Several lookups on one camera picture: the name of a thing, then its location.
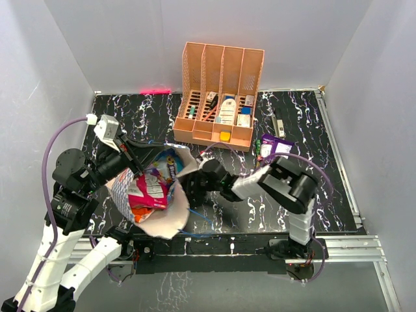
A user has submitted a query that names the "black grey stapler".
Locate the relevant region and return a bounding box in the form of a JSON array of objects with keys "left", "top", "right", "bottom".
[{"left": 271, "top": 109, "right": 286, "bottom": 139}]

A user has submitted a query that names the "white label bottle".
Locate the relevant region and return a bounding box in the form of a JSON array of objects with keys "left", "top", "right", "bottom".
[{"left": 215, "top": 98, "right": 237, "bottom": 125}]

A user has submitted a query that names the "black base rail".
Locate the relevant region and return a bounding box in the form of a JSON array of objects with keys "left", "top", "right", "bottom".
[{"left": 120, "top": 233, "right": 329, "bottom": 275}]

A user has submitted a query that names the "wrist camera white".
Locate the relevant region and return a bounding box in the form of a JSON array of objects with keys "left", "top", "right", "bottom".
[
  {"left": 195, "top": 153, "right": 212, "bottom": 169},
  {"left": 94, "top": 114, "right": 120, "bottom": 152}
]

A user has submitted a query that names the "pink marker strip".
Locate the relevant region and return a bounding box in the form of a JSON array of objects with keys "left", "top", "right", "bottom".
[{"left": 140, "top": 88, "right": 172, "bottom": 95}]

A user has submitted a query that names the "purple cable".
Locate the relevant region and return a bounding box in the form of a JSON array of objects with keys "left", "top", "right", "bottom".
[
  {"left": 200, "top": 141, "right": 335, "bottom": 283},
  {"left": 15, "top": 114, "right": 98, "bottom": 312}
]

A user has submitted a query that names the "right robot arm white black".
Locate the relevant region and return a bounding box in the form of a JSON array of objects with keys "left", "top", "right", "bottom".
[{"left": 179, "top": 157, "right": 318, "bottom": 259}]

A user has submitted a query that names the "colourful candy packet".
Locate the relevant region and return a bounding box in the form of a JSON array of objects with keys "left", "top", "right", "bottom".
[{"left": 149, "top": 149, "right": 184, "bottom": 186}]

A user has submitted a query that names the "green snack packet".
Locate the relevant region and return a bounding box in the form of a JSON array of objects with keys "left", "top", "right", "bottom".
[{"left": 255, "top": 139, "right": 263, "bottom": 168}]

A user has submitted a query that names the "pink snack packet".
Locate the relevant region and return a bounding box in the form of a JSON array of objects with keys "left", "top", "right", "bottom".
[{"left": 127, "top": 174, "right": 168, "bottom": 209}]

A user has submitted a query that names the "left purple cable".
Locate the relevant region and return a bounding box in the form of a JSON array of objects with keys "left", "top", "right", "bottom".
[{"left": 15, "top": 114, "right": 98, "bottom": 312}]

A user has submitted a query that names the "peach desk organizer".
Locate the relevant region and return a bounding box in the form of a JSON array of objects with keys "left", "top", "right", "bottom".
[{"left": 173, "top": 42, "right": 265, "bottom": 152}]

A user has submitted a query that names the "green white glue stick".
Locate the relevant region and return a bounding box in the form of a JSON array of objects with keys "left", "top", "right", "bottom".
[{"left": 188, "top": 105, "right": 196, "bottom": 119}]

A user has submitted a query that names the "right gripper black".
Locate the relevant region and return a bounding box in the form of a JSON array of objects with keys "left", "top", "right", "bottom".
[{"left": 174, "top": 166, "right": 222, "bottom": 198}]

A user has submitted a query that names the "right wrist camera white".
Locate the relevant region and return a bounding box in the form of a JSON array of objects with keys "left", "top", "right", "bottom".
[{"left": 195, "top": 153, "right": 212, "bottom": 169}]

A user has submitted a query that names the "orange snack packet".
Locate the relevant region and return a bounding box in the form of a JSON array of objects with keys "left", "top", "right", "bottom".
[{"left": 131, "top": 206, "right": 155, "bottom": 224}]

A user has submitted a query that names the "white small box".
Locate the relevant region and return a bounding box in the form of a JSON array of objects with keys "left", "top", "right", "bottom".
[{"left": 236, "top": 114, "right": 252, "bottom": 128}]

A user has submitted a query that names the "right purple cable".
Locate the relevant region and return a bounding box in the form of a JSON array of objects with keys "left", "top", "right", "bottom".
[{"left": 200, "top": 141, "right": 335, "bottom": 283}]

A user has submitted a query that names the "checkered paper bag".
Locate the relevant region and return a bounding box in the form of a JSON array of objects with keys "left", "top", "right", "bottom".
[{"left": 106, "top": 144, "right": 198, "bottom": 239}]

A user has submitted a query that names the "red pen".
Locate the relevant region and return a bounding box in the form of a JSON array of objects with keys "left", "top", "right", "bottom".
[{"left": 202, "top": 107, "right": 217, "bottom": 122}]

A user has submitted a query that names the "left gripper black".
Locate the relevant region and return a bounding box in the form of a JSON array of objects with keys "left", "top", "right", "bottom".
[{"left": 83, "top": 129, "right": 166, "bottom": 193}]

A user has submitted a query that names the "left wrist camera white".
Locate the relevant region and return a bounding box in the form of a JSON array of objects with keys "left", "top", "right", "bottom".
[{"left": 94, "top": 114, "right": 120, "bottom": 152}]

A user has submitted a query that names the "purple snack packet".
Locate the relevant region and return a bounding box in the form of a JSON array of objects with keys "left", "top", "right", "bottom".
[{"left": 259, "top": 134, "right": 294, "bottom": 161}]

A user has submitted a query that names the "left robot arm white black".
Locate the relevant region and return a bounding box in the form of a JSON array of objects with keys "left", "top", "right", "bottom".
[{"left": 1, "top": 135, "right": 166, "bottom": 311}]

